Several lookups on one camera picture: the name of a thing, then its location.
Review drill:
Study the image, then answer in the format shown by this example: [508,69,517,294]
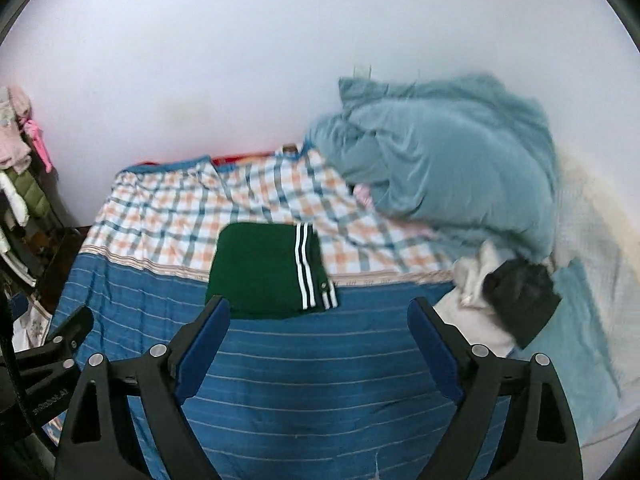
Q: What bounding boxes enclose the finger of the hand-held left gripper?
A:
[14,306,95,378]

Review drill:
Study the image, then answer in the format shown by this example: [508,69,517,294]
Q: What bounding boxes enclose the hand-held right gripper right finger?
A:
[407,296,583,480]

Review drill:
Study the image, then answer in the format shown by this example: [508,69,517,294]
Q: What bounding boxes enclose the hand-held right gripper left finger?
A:
[54,295,232,480]

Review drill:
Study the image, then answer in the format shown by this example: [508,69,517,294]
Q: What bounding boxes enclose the green jacket with white stripes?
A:
[205,222,340,321]

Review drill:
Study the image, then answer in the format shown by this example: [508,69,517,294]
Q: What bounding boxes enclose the pink clothes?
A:
[0,85,54,174]

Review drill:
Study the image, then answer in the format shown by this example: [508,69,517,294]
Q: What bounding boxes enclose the white garment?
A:
[433,240,518,356]

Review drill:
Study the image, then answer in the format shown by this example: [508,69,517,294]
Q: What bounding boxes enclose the black garment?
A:
[482,258,564,351]

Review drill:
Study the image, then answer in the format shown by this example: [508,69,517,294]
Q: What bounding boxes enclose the blue striped plaid blanket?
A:
[42,152,511,480]

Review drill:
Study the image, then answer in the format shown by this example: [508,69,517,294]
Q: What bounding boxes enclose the light teal pillow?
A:
[517,259,622,447]

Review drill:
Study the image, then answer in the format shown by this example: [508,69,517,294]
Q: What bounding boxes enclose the olive puffer jacket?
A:
[0,164,52,222]

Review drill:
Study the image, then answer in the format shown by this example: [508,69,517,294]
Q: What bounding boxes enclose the small pink cloth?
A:
[351,184,377,208]

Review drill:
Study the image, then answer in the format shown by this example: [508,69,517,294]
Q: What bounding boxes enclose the teal duvet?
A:
[304,73,560,262]

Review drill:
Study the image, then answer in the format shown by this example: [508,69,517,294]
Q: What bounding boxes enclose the red bed edge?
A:
[134,150,282,167]

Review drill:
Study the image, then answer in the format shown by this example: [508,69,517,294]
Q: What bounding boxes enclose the cream white blanket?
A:
[549,149,640,411]

